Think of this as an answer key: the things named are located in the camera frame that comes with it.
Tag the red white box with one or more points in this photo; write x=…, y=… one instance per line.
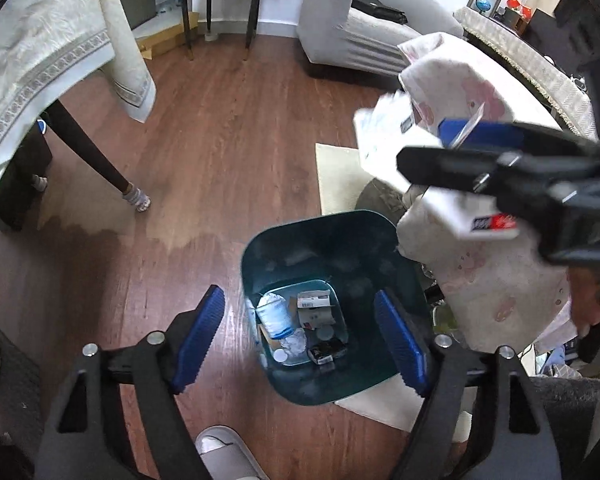
x=460, y=215

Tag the dark low cabinet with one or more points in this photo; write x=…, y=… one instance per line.
x=20, y=180

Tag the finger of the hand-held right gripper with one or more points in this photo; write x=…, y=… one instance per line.
x=480, y=134
x=455, y=165

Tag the clear plastic bottle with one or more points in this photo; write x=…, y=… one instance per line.
x=275, y=317

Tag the grey armchair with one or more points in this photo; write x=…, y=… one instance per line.
x=330, y=20

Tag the grey table leg sock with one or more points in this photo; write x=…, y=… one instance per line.
x=137, y=200

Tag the dark floor mat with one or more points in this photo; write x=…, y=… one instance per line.
x=15, y=385

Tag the dark wooden table leg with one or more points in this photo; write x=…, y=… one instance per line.
x=85, y=145

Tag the teal trash bin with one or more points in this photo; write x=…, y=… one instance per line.
x=340, y=245

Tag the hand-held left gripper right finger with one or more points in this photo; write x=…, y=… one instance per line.
x=400, y=345

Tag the grey slipper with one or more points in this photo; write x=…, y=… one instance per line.
x=227, y=452

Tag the white paper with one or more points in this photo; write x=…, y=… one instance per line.
x=295, y=345

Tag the cream floor mat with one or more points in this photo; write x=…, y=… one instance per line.
x=337, y=180

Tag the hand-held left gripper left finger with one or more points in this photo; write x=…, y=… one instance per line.
x=202, y=340

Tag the grey fuzzy rug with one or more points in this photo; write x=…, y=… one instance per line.
x=377, y=202

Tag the flat cardboard box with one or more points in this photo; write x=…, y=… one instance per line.
x=165, y=42

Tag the person's right hand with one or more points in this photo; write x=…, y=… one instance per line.
x=585, y=300

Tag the black packet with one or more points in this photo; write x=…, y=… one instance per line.
x=325, y=350

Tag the white card packaging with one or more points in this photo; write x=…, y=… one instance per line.
x=317, y=315

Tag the table with white tablecloth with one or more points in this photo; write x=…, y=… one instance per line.
x=45, y=35

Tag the round white lid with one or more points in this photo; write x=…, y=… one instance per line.
x=325, y=332

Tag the white bottle cap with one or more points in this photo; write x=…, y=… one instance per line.
x=280, y=356

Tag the pink print tablecloth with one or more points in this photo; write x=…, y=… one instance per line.
x=490, y=285

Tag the lace-covered cabinet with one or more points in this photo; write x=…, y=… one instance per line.
x=520, y=55

